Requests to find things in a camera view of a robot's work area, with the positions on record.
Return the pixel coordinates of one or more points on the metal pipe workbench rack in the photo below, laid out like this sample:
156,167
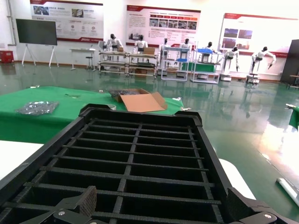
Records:
142,63
112,62

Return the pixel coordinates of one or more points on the white tape roll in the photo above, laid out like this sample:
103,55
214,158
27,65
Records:
113,107

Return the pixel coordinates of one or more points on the green cloth piece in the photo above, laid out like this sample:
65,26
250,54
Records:
295,119

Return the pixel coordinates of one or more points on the white info poster red trim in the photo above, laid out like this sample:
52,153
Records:
140,23
79,23
243,25

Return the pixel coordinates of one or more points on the red box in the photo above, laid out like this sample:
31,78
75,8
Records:
6,56

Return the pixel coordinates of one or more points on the small brown cardboard box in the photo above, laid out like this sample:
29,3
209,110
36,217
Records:
120,49
141,71

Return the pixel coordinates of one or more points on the white desk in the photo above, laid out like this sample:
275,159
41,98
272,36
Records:
81,49

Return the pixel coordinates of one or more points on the white shelf rack green cloth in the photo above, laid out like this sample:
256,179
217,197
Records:
205,74

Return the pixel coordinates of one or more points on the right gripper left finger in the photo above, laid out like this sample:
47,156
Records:
87,200

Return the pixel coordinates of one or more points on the black round stool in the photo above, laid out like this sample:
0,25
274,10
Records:
88,57

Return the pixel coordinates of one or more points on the crumpled grey antistatic bag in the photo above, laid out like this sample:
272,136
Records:
37,107

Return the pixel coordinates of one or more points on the small clear plastic scraps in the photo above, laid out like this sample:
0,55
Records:
74,96

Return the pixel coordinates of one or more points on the black slotted plastic container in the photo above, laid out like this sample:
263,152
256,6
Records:
163,172

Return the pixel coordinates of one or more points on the white tube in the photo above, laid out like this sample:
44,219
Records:
288,190

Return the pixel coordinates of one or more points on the open cardboard box with flaps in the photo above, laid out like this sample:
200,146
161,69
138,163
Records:
142,102

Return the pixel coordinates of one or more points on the dark bubble wrap bag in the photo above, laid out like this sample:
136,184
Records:
116,93

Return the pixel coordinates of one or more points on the silver metal clip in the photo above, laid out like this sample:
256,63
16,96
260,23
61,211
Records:
186,109
177,98

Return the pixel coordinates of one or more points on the green tablecloth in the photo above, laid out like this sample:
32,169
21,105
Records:
46,121

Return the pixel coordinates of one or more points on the dark display screen on stand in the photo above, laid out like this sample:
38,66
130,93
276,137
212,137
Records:
36,31

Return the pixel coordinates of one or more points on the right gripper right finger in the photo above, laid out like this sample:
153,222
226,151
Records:
238,205

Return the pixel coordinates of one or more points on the dark tall cabinet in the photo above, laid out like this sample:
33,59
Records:
292,60

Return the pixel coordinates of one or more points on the brown cardboard box on rack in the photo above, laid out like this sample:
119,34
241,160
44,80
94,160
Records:
149,51

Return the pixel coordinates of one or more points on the white humanoid robot black head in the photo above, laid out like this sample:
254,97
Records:
186,45
259,54
140,44
165,40
209,44
114,42
231,54

